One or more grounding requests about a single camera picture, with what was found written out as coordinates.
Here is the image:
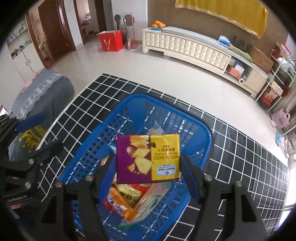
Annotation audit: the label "large red yellow chip bag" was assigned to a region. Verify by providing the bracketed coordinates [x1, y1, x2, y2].
[103, 183, 151, 213]

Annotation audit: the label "purple yellow cracker packet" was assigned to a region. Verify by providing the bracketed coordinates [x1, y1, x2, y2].
[116, 133, 181, 184]

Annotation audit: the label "clear green-tipped cracker stick pack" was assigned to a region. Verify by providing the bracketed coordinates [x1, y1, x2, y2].
[119, 182, 171, 227]

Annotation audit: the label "orange snack bar wrapper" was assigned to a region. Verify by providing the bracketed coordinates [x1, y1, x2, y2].
[106, 187, 138, 221]

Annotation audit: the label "black white grid tablecloth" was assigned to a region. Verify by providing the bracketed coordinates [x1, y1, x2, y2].
[38, 74, 288, 235]

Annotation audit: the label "blue plastic basket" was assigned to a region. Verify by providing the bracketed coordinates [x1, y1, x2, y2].
[60, 94, 213, 240]

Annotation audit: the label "brown wooden door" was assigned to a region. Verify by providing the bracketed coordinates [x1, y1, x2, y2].
[25, 0, 76, 69]

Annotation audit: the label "red paper bag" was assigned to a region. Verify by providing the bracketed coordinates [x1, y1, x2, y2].
[97, 30, 123, 52]

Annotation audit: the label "pink gift bag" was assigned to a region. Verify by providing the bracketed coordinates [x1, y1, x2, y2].
[271, 108, 290, 130]

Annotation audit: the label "paper towel roll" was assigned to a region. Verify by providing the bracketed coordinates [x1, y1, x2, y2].
[238, 77, 245, 85]

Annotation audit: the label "orange box in cabinet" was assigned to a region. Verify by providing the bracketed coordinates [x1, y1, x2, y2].
[226, 65, 242, 79]

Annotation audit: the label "white metal shelf rack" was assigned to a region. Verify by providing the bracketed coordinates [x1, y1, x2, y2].
[255, 42, 295, 113]

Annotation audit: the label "oranges on blue plate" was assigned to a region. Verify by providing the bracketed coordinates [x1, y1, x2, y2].
[151, 21, 166, 31]

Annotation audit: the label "cardboard box on cabinet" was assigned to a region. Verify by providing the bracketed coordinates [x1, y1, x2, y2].
[246, 45, 274, 74]

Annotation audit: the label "green folded cloth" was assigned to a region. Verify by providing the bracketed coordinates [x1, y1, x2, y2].
[229, 44, 252, 63]

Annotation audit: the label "white tufted tv cabinet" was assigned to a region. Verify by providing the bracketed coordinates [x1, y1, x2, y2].
[142, 27, 268, 96]

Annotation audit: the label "blue tissue pack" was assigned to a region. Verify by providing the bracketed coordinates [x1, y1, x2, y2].
[218, 35, 231, 47]

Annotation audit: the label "yellow hanging cloth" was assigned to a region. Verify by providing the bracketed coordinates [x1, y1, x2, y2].
[175, 0, 268, 39]

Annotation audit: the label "white wall shelf cabinet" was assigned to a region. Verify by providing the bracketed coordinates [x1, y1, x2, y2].
[6, 17, 44, 80]

